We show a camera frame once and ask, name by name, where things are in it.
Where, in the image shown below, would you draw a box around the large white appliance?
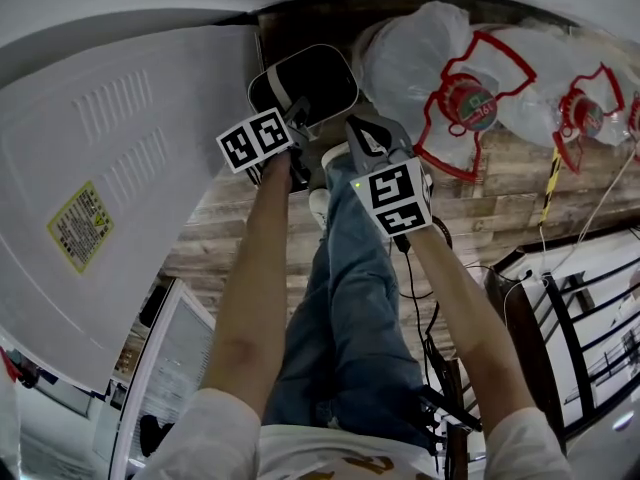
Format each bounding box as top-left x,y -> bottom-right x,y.
0,17 -> 263,397

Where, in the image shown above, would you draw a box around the black metal railing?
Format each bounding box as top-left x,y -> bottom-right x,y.
483,227 -> 640,452

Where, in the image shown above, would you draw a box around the person's blue jeans legs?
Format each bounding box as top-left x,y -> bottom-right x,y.
261,153 -> 432,450

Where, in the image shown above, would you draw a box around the yellow warning label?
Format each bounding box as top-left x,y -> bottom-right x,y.
46,179 -> 116,276

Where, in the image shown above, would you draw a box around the person's left forearm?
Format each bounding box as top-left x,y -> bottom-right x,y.
199,150 -> 297,409

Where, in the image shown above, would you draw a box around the white cable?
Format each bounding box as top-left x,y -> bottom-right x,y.
503,142 -> 640,329

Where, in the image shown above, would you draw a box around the large bagged water bottle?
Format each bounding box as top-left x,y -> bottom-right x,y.
499,26 -> 629,175
355,0 -> 540,184
624,92 -> 640,165

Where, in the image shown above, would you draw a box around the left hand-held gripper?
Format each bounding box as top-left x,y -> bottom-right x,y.
215,96 -> 321,192

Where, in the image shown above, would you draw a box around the yellow black striped tape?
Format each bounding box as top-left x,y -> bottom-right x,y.
538,146 -> 563,227

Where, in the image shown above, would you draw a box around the white framed glass door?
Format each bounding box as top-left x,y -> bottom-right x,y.
105,277 -> 217,480

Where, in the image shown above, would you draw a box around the person's white shoe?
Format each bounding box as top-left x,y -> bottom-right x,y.
321,141 -> 352,170
307,187 -> 332,231

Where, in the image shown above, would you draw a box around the person's right forearm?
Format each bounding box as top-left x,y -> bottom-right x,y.
399,221 -> 544,437

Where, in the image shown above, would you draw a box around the white container with black inside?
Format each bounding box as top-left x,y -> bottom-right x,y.
247,43 -> 360,130

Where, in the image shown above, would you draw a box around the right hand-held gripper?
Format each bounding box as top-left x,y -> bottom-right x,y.
344,115 -> 435,240

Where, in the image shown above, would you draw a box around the black cable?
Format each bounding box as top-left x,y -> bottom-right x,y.
393,215 -> 457,384

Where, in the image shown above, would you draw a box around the person's white shirt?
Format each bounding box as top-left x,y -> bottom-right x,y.
133,386 -> 577,480

